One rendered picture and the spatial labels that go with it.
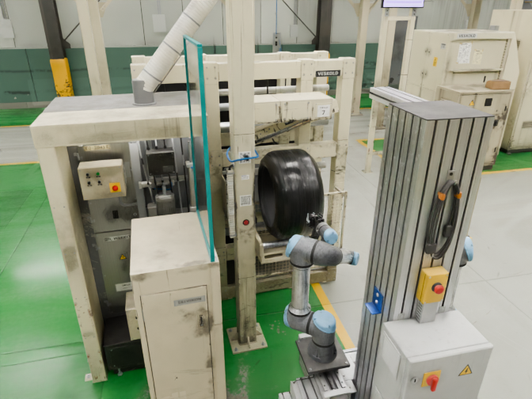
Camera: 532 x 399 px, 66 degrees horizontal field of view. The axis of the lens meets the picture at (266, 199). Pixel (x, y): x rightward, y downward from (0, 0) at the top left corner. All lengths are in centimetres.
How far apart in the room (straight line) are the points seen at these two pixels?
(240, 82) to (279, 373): 199
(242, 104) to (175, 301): 115
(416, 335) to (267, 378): 161
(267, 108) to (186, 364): 161
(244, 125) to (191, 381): 144
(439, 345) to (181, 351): 123
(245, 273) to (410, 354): 156
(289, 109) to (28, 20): 971
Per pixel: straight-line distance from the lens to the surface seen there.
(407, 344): 167
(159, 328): 214
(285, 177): 251
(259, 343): 333
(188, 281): 199
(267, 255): 282
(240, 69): 240
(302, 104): 283
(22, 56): 1200
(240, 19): 239
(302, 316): 215
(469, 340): 177
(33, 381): 349
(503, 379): 353
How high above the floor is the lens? 235
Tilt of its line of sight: 25 degrees down
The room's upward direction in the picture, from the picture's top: straight up
